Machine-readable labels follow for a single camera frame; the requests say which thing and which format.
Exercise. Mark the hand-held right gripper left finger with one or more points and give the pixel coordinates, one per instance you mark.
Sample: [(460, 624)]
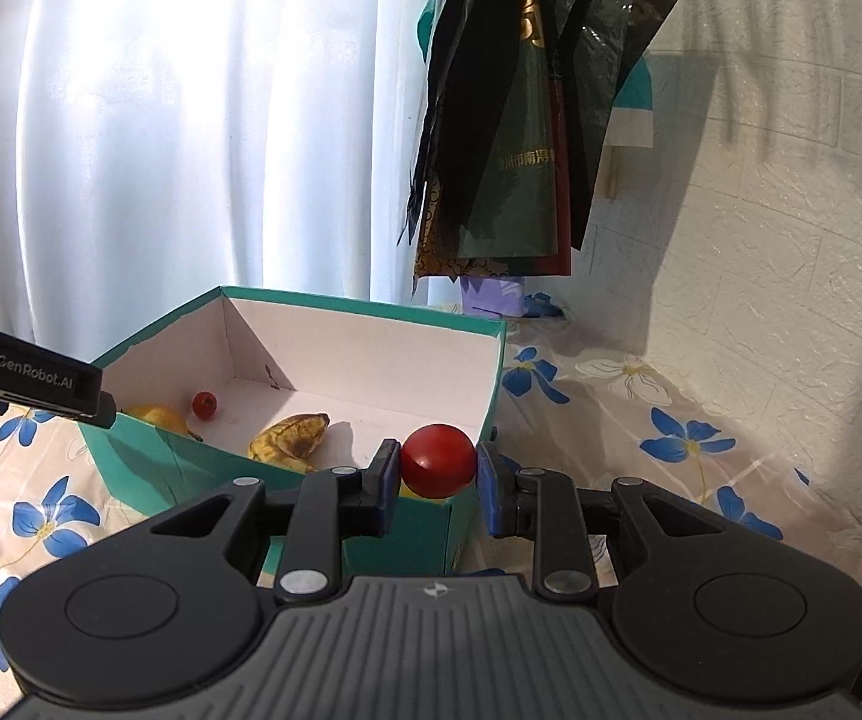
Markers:
[(386, 487)]

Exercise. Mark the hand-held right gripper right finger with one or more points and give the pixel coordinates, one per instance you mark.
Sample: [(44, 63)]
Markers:
[(487, 491)]

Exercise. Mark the large red tomato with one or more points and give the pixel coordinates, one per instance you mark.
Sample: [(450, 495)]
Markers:
[(438, 461)]

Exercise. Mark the brown spotted banana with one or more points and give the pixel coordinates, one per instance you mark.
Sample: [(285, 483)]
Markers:
[(288, 439)]

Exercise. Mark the teal cardboard box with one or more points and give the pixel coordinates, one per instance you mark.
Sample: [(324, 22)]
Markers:
[(371, 360)]

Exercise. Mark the small red tomato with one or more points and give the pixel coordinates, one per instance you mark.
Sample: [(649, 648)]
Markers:
[(205, 405)]

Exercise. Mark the yellow banana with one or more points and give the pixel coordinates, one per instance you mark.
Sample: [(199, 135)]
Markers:
[(161, 418)]

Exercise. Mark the blue floral tablecloth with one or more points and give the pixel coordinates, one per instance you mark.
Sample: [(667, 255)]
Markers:
[(626, 427)]

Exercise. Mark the purple bag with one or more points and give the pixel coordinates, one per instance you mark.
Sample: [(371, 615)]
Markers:
[(491, 296)]

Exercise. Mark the brown patterned bag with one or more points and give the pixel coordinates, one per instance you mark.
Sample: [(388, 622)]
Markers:
[(438, 240)]

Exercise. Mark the red bag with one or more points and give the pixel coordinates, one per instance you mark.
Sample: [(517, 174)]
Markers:
[(554, 240)]

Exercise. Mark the white curtain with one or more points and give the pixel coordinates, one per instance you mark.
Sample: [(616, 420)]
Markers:
[(176, 127)]

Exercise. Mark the dark green printed tote bag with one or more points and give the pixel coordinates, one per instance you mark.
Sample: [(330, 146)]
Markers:
[(513, 187)]

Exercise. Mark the teal and white bag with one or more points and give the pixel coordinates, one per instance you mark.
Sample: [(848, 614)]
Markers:
[(633, 109)]

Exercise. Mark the black plastic bag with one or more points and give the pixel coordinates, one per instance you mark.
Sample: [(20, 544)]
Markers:
[(603, 37)]

